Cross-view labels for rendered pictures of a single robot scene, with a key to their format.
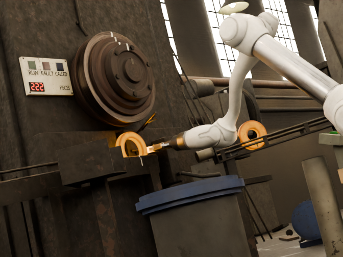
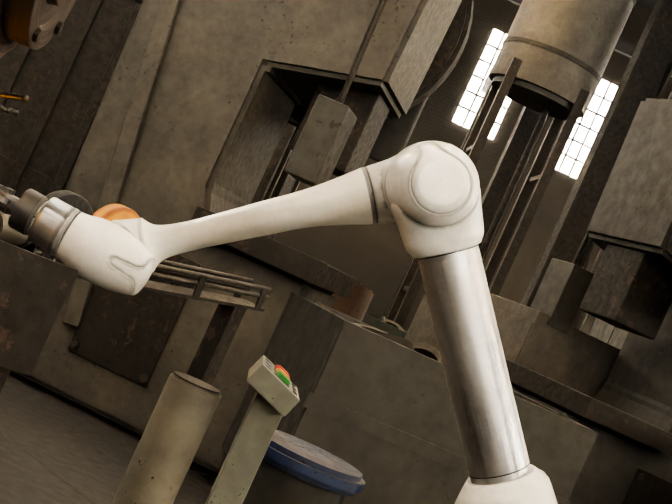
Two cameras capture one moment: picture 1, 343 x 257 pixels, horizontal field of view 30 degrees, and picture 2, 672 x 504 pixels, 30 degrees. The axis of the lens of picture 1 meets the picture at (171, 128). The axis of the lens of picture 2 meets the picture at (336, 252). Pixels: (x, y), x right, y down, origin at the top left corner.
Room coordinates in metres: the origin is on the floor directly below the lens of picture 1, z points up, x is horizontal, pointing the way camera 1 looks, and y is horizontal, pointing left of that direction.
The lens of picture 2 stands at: (1.11, 1.07, 0.83)
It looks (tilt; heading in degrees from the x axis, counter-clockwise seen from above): 1 degrees up; 317
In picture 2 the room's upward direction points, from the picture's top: 24 degrees clockwise
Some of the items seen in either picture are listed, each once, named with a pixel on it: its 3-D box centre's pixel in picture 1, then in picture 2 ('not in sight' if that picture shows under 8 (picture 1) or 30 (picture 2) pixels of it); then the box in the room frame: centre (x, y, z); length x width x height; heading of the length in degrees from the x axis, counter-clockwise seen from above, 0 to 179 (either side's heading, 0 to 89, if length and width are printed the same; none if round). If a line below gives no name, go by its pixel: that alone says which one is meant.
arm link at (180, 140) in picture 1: (186, 140); (52, 225); (2.99, -0.05, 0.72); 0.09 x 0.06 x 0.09; 140
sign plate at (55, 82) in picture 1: (47, 76); not in sight; (2.87, 0.51, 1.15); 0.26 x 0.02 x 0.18; 140
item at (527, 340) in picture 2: not in sight; (474, 409); (5.01, -3.84, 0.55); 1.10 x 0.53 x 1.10; 160
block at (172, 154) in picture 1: (166, 161); not in sight; (3.25, 0.06, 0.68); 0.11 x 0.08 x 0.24; 50
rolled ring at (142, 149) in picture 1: (131, 150); not in sight; (3.07, 0.21, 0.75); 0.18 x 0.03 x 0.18; 139
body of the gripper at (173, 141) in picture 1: (174, 143); (14, 204); (3.03, 0.00, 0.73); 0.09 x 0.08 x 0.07; 50
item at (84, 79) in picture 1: (117, 78); not in sight; (3.06, 0.20, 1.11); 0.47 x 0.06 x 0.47; 140
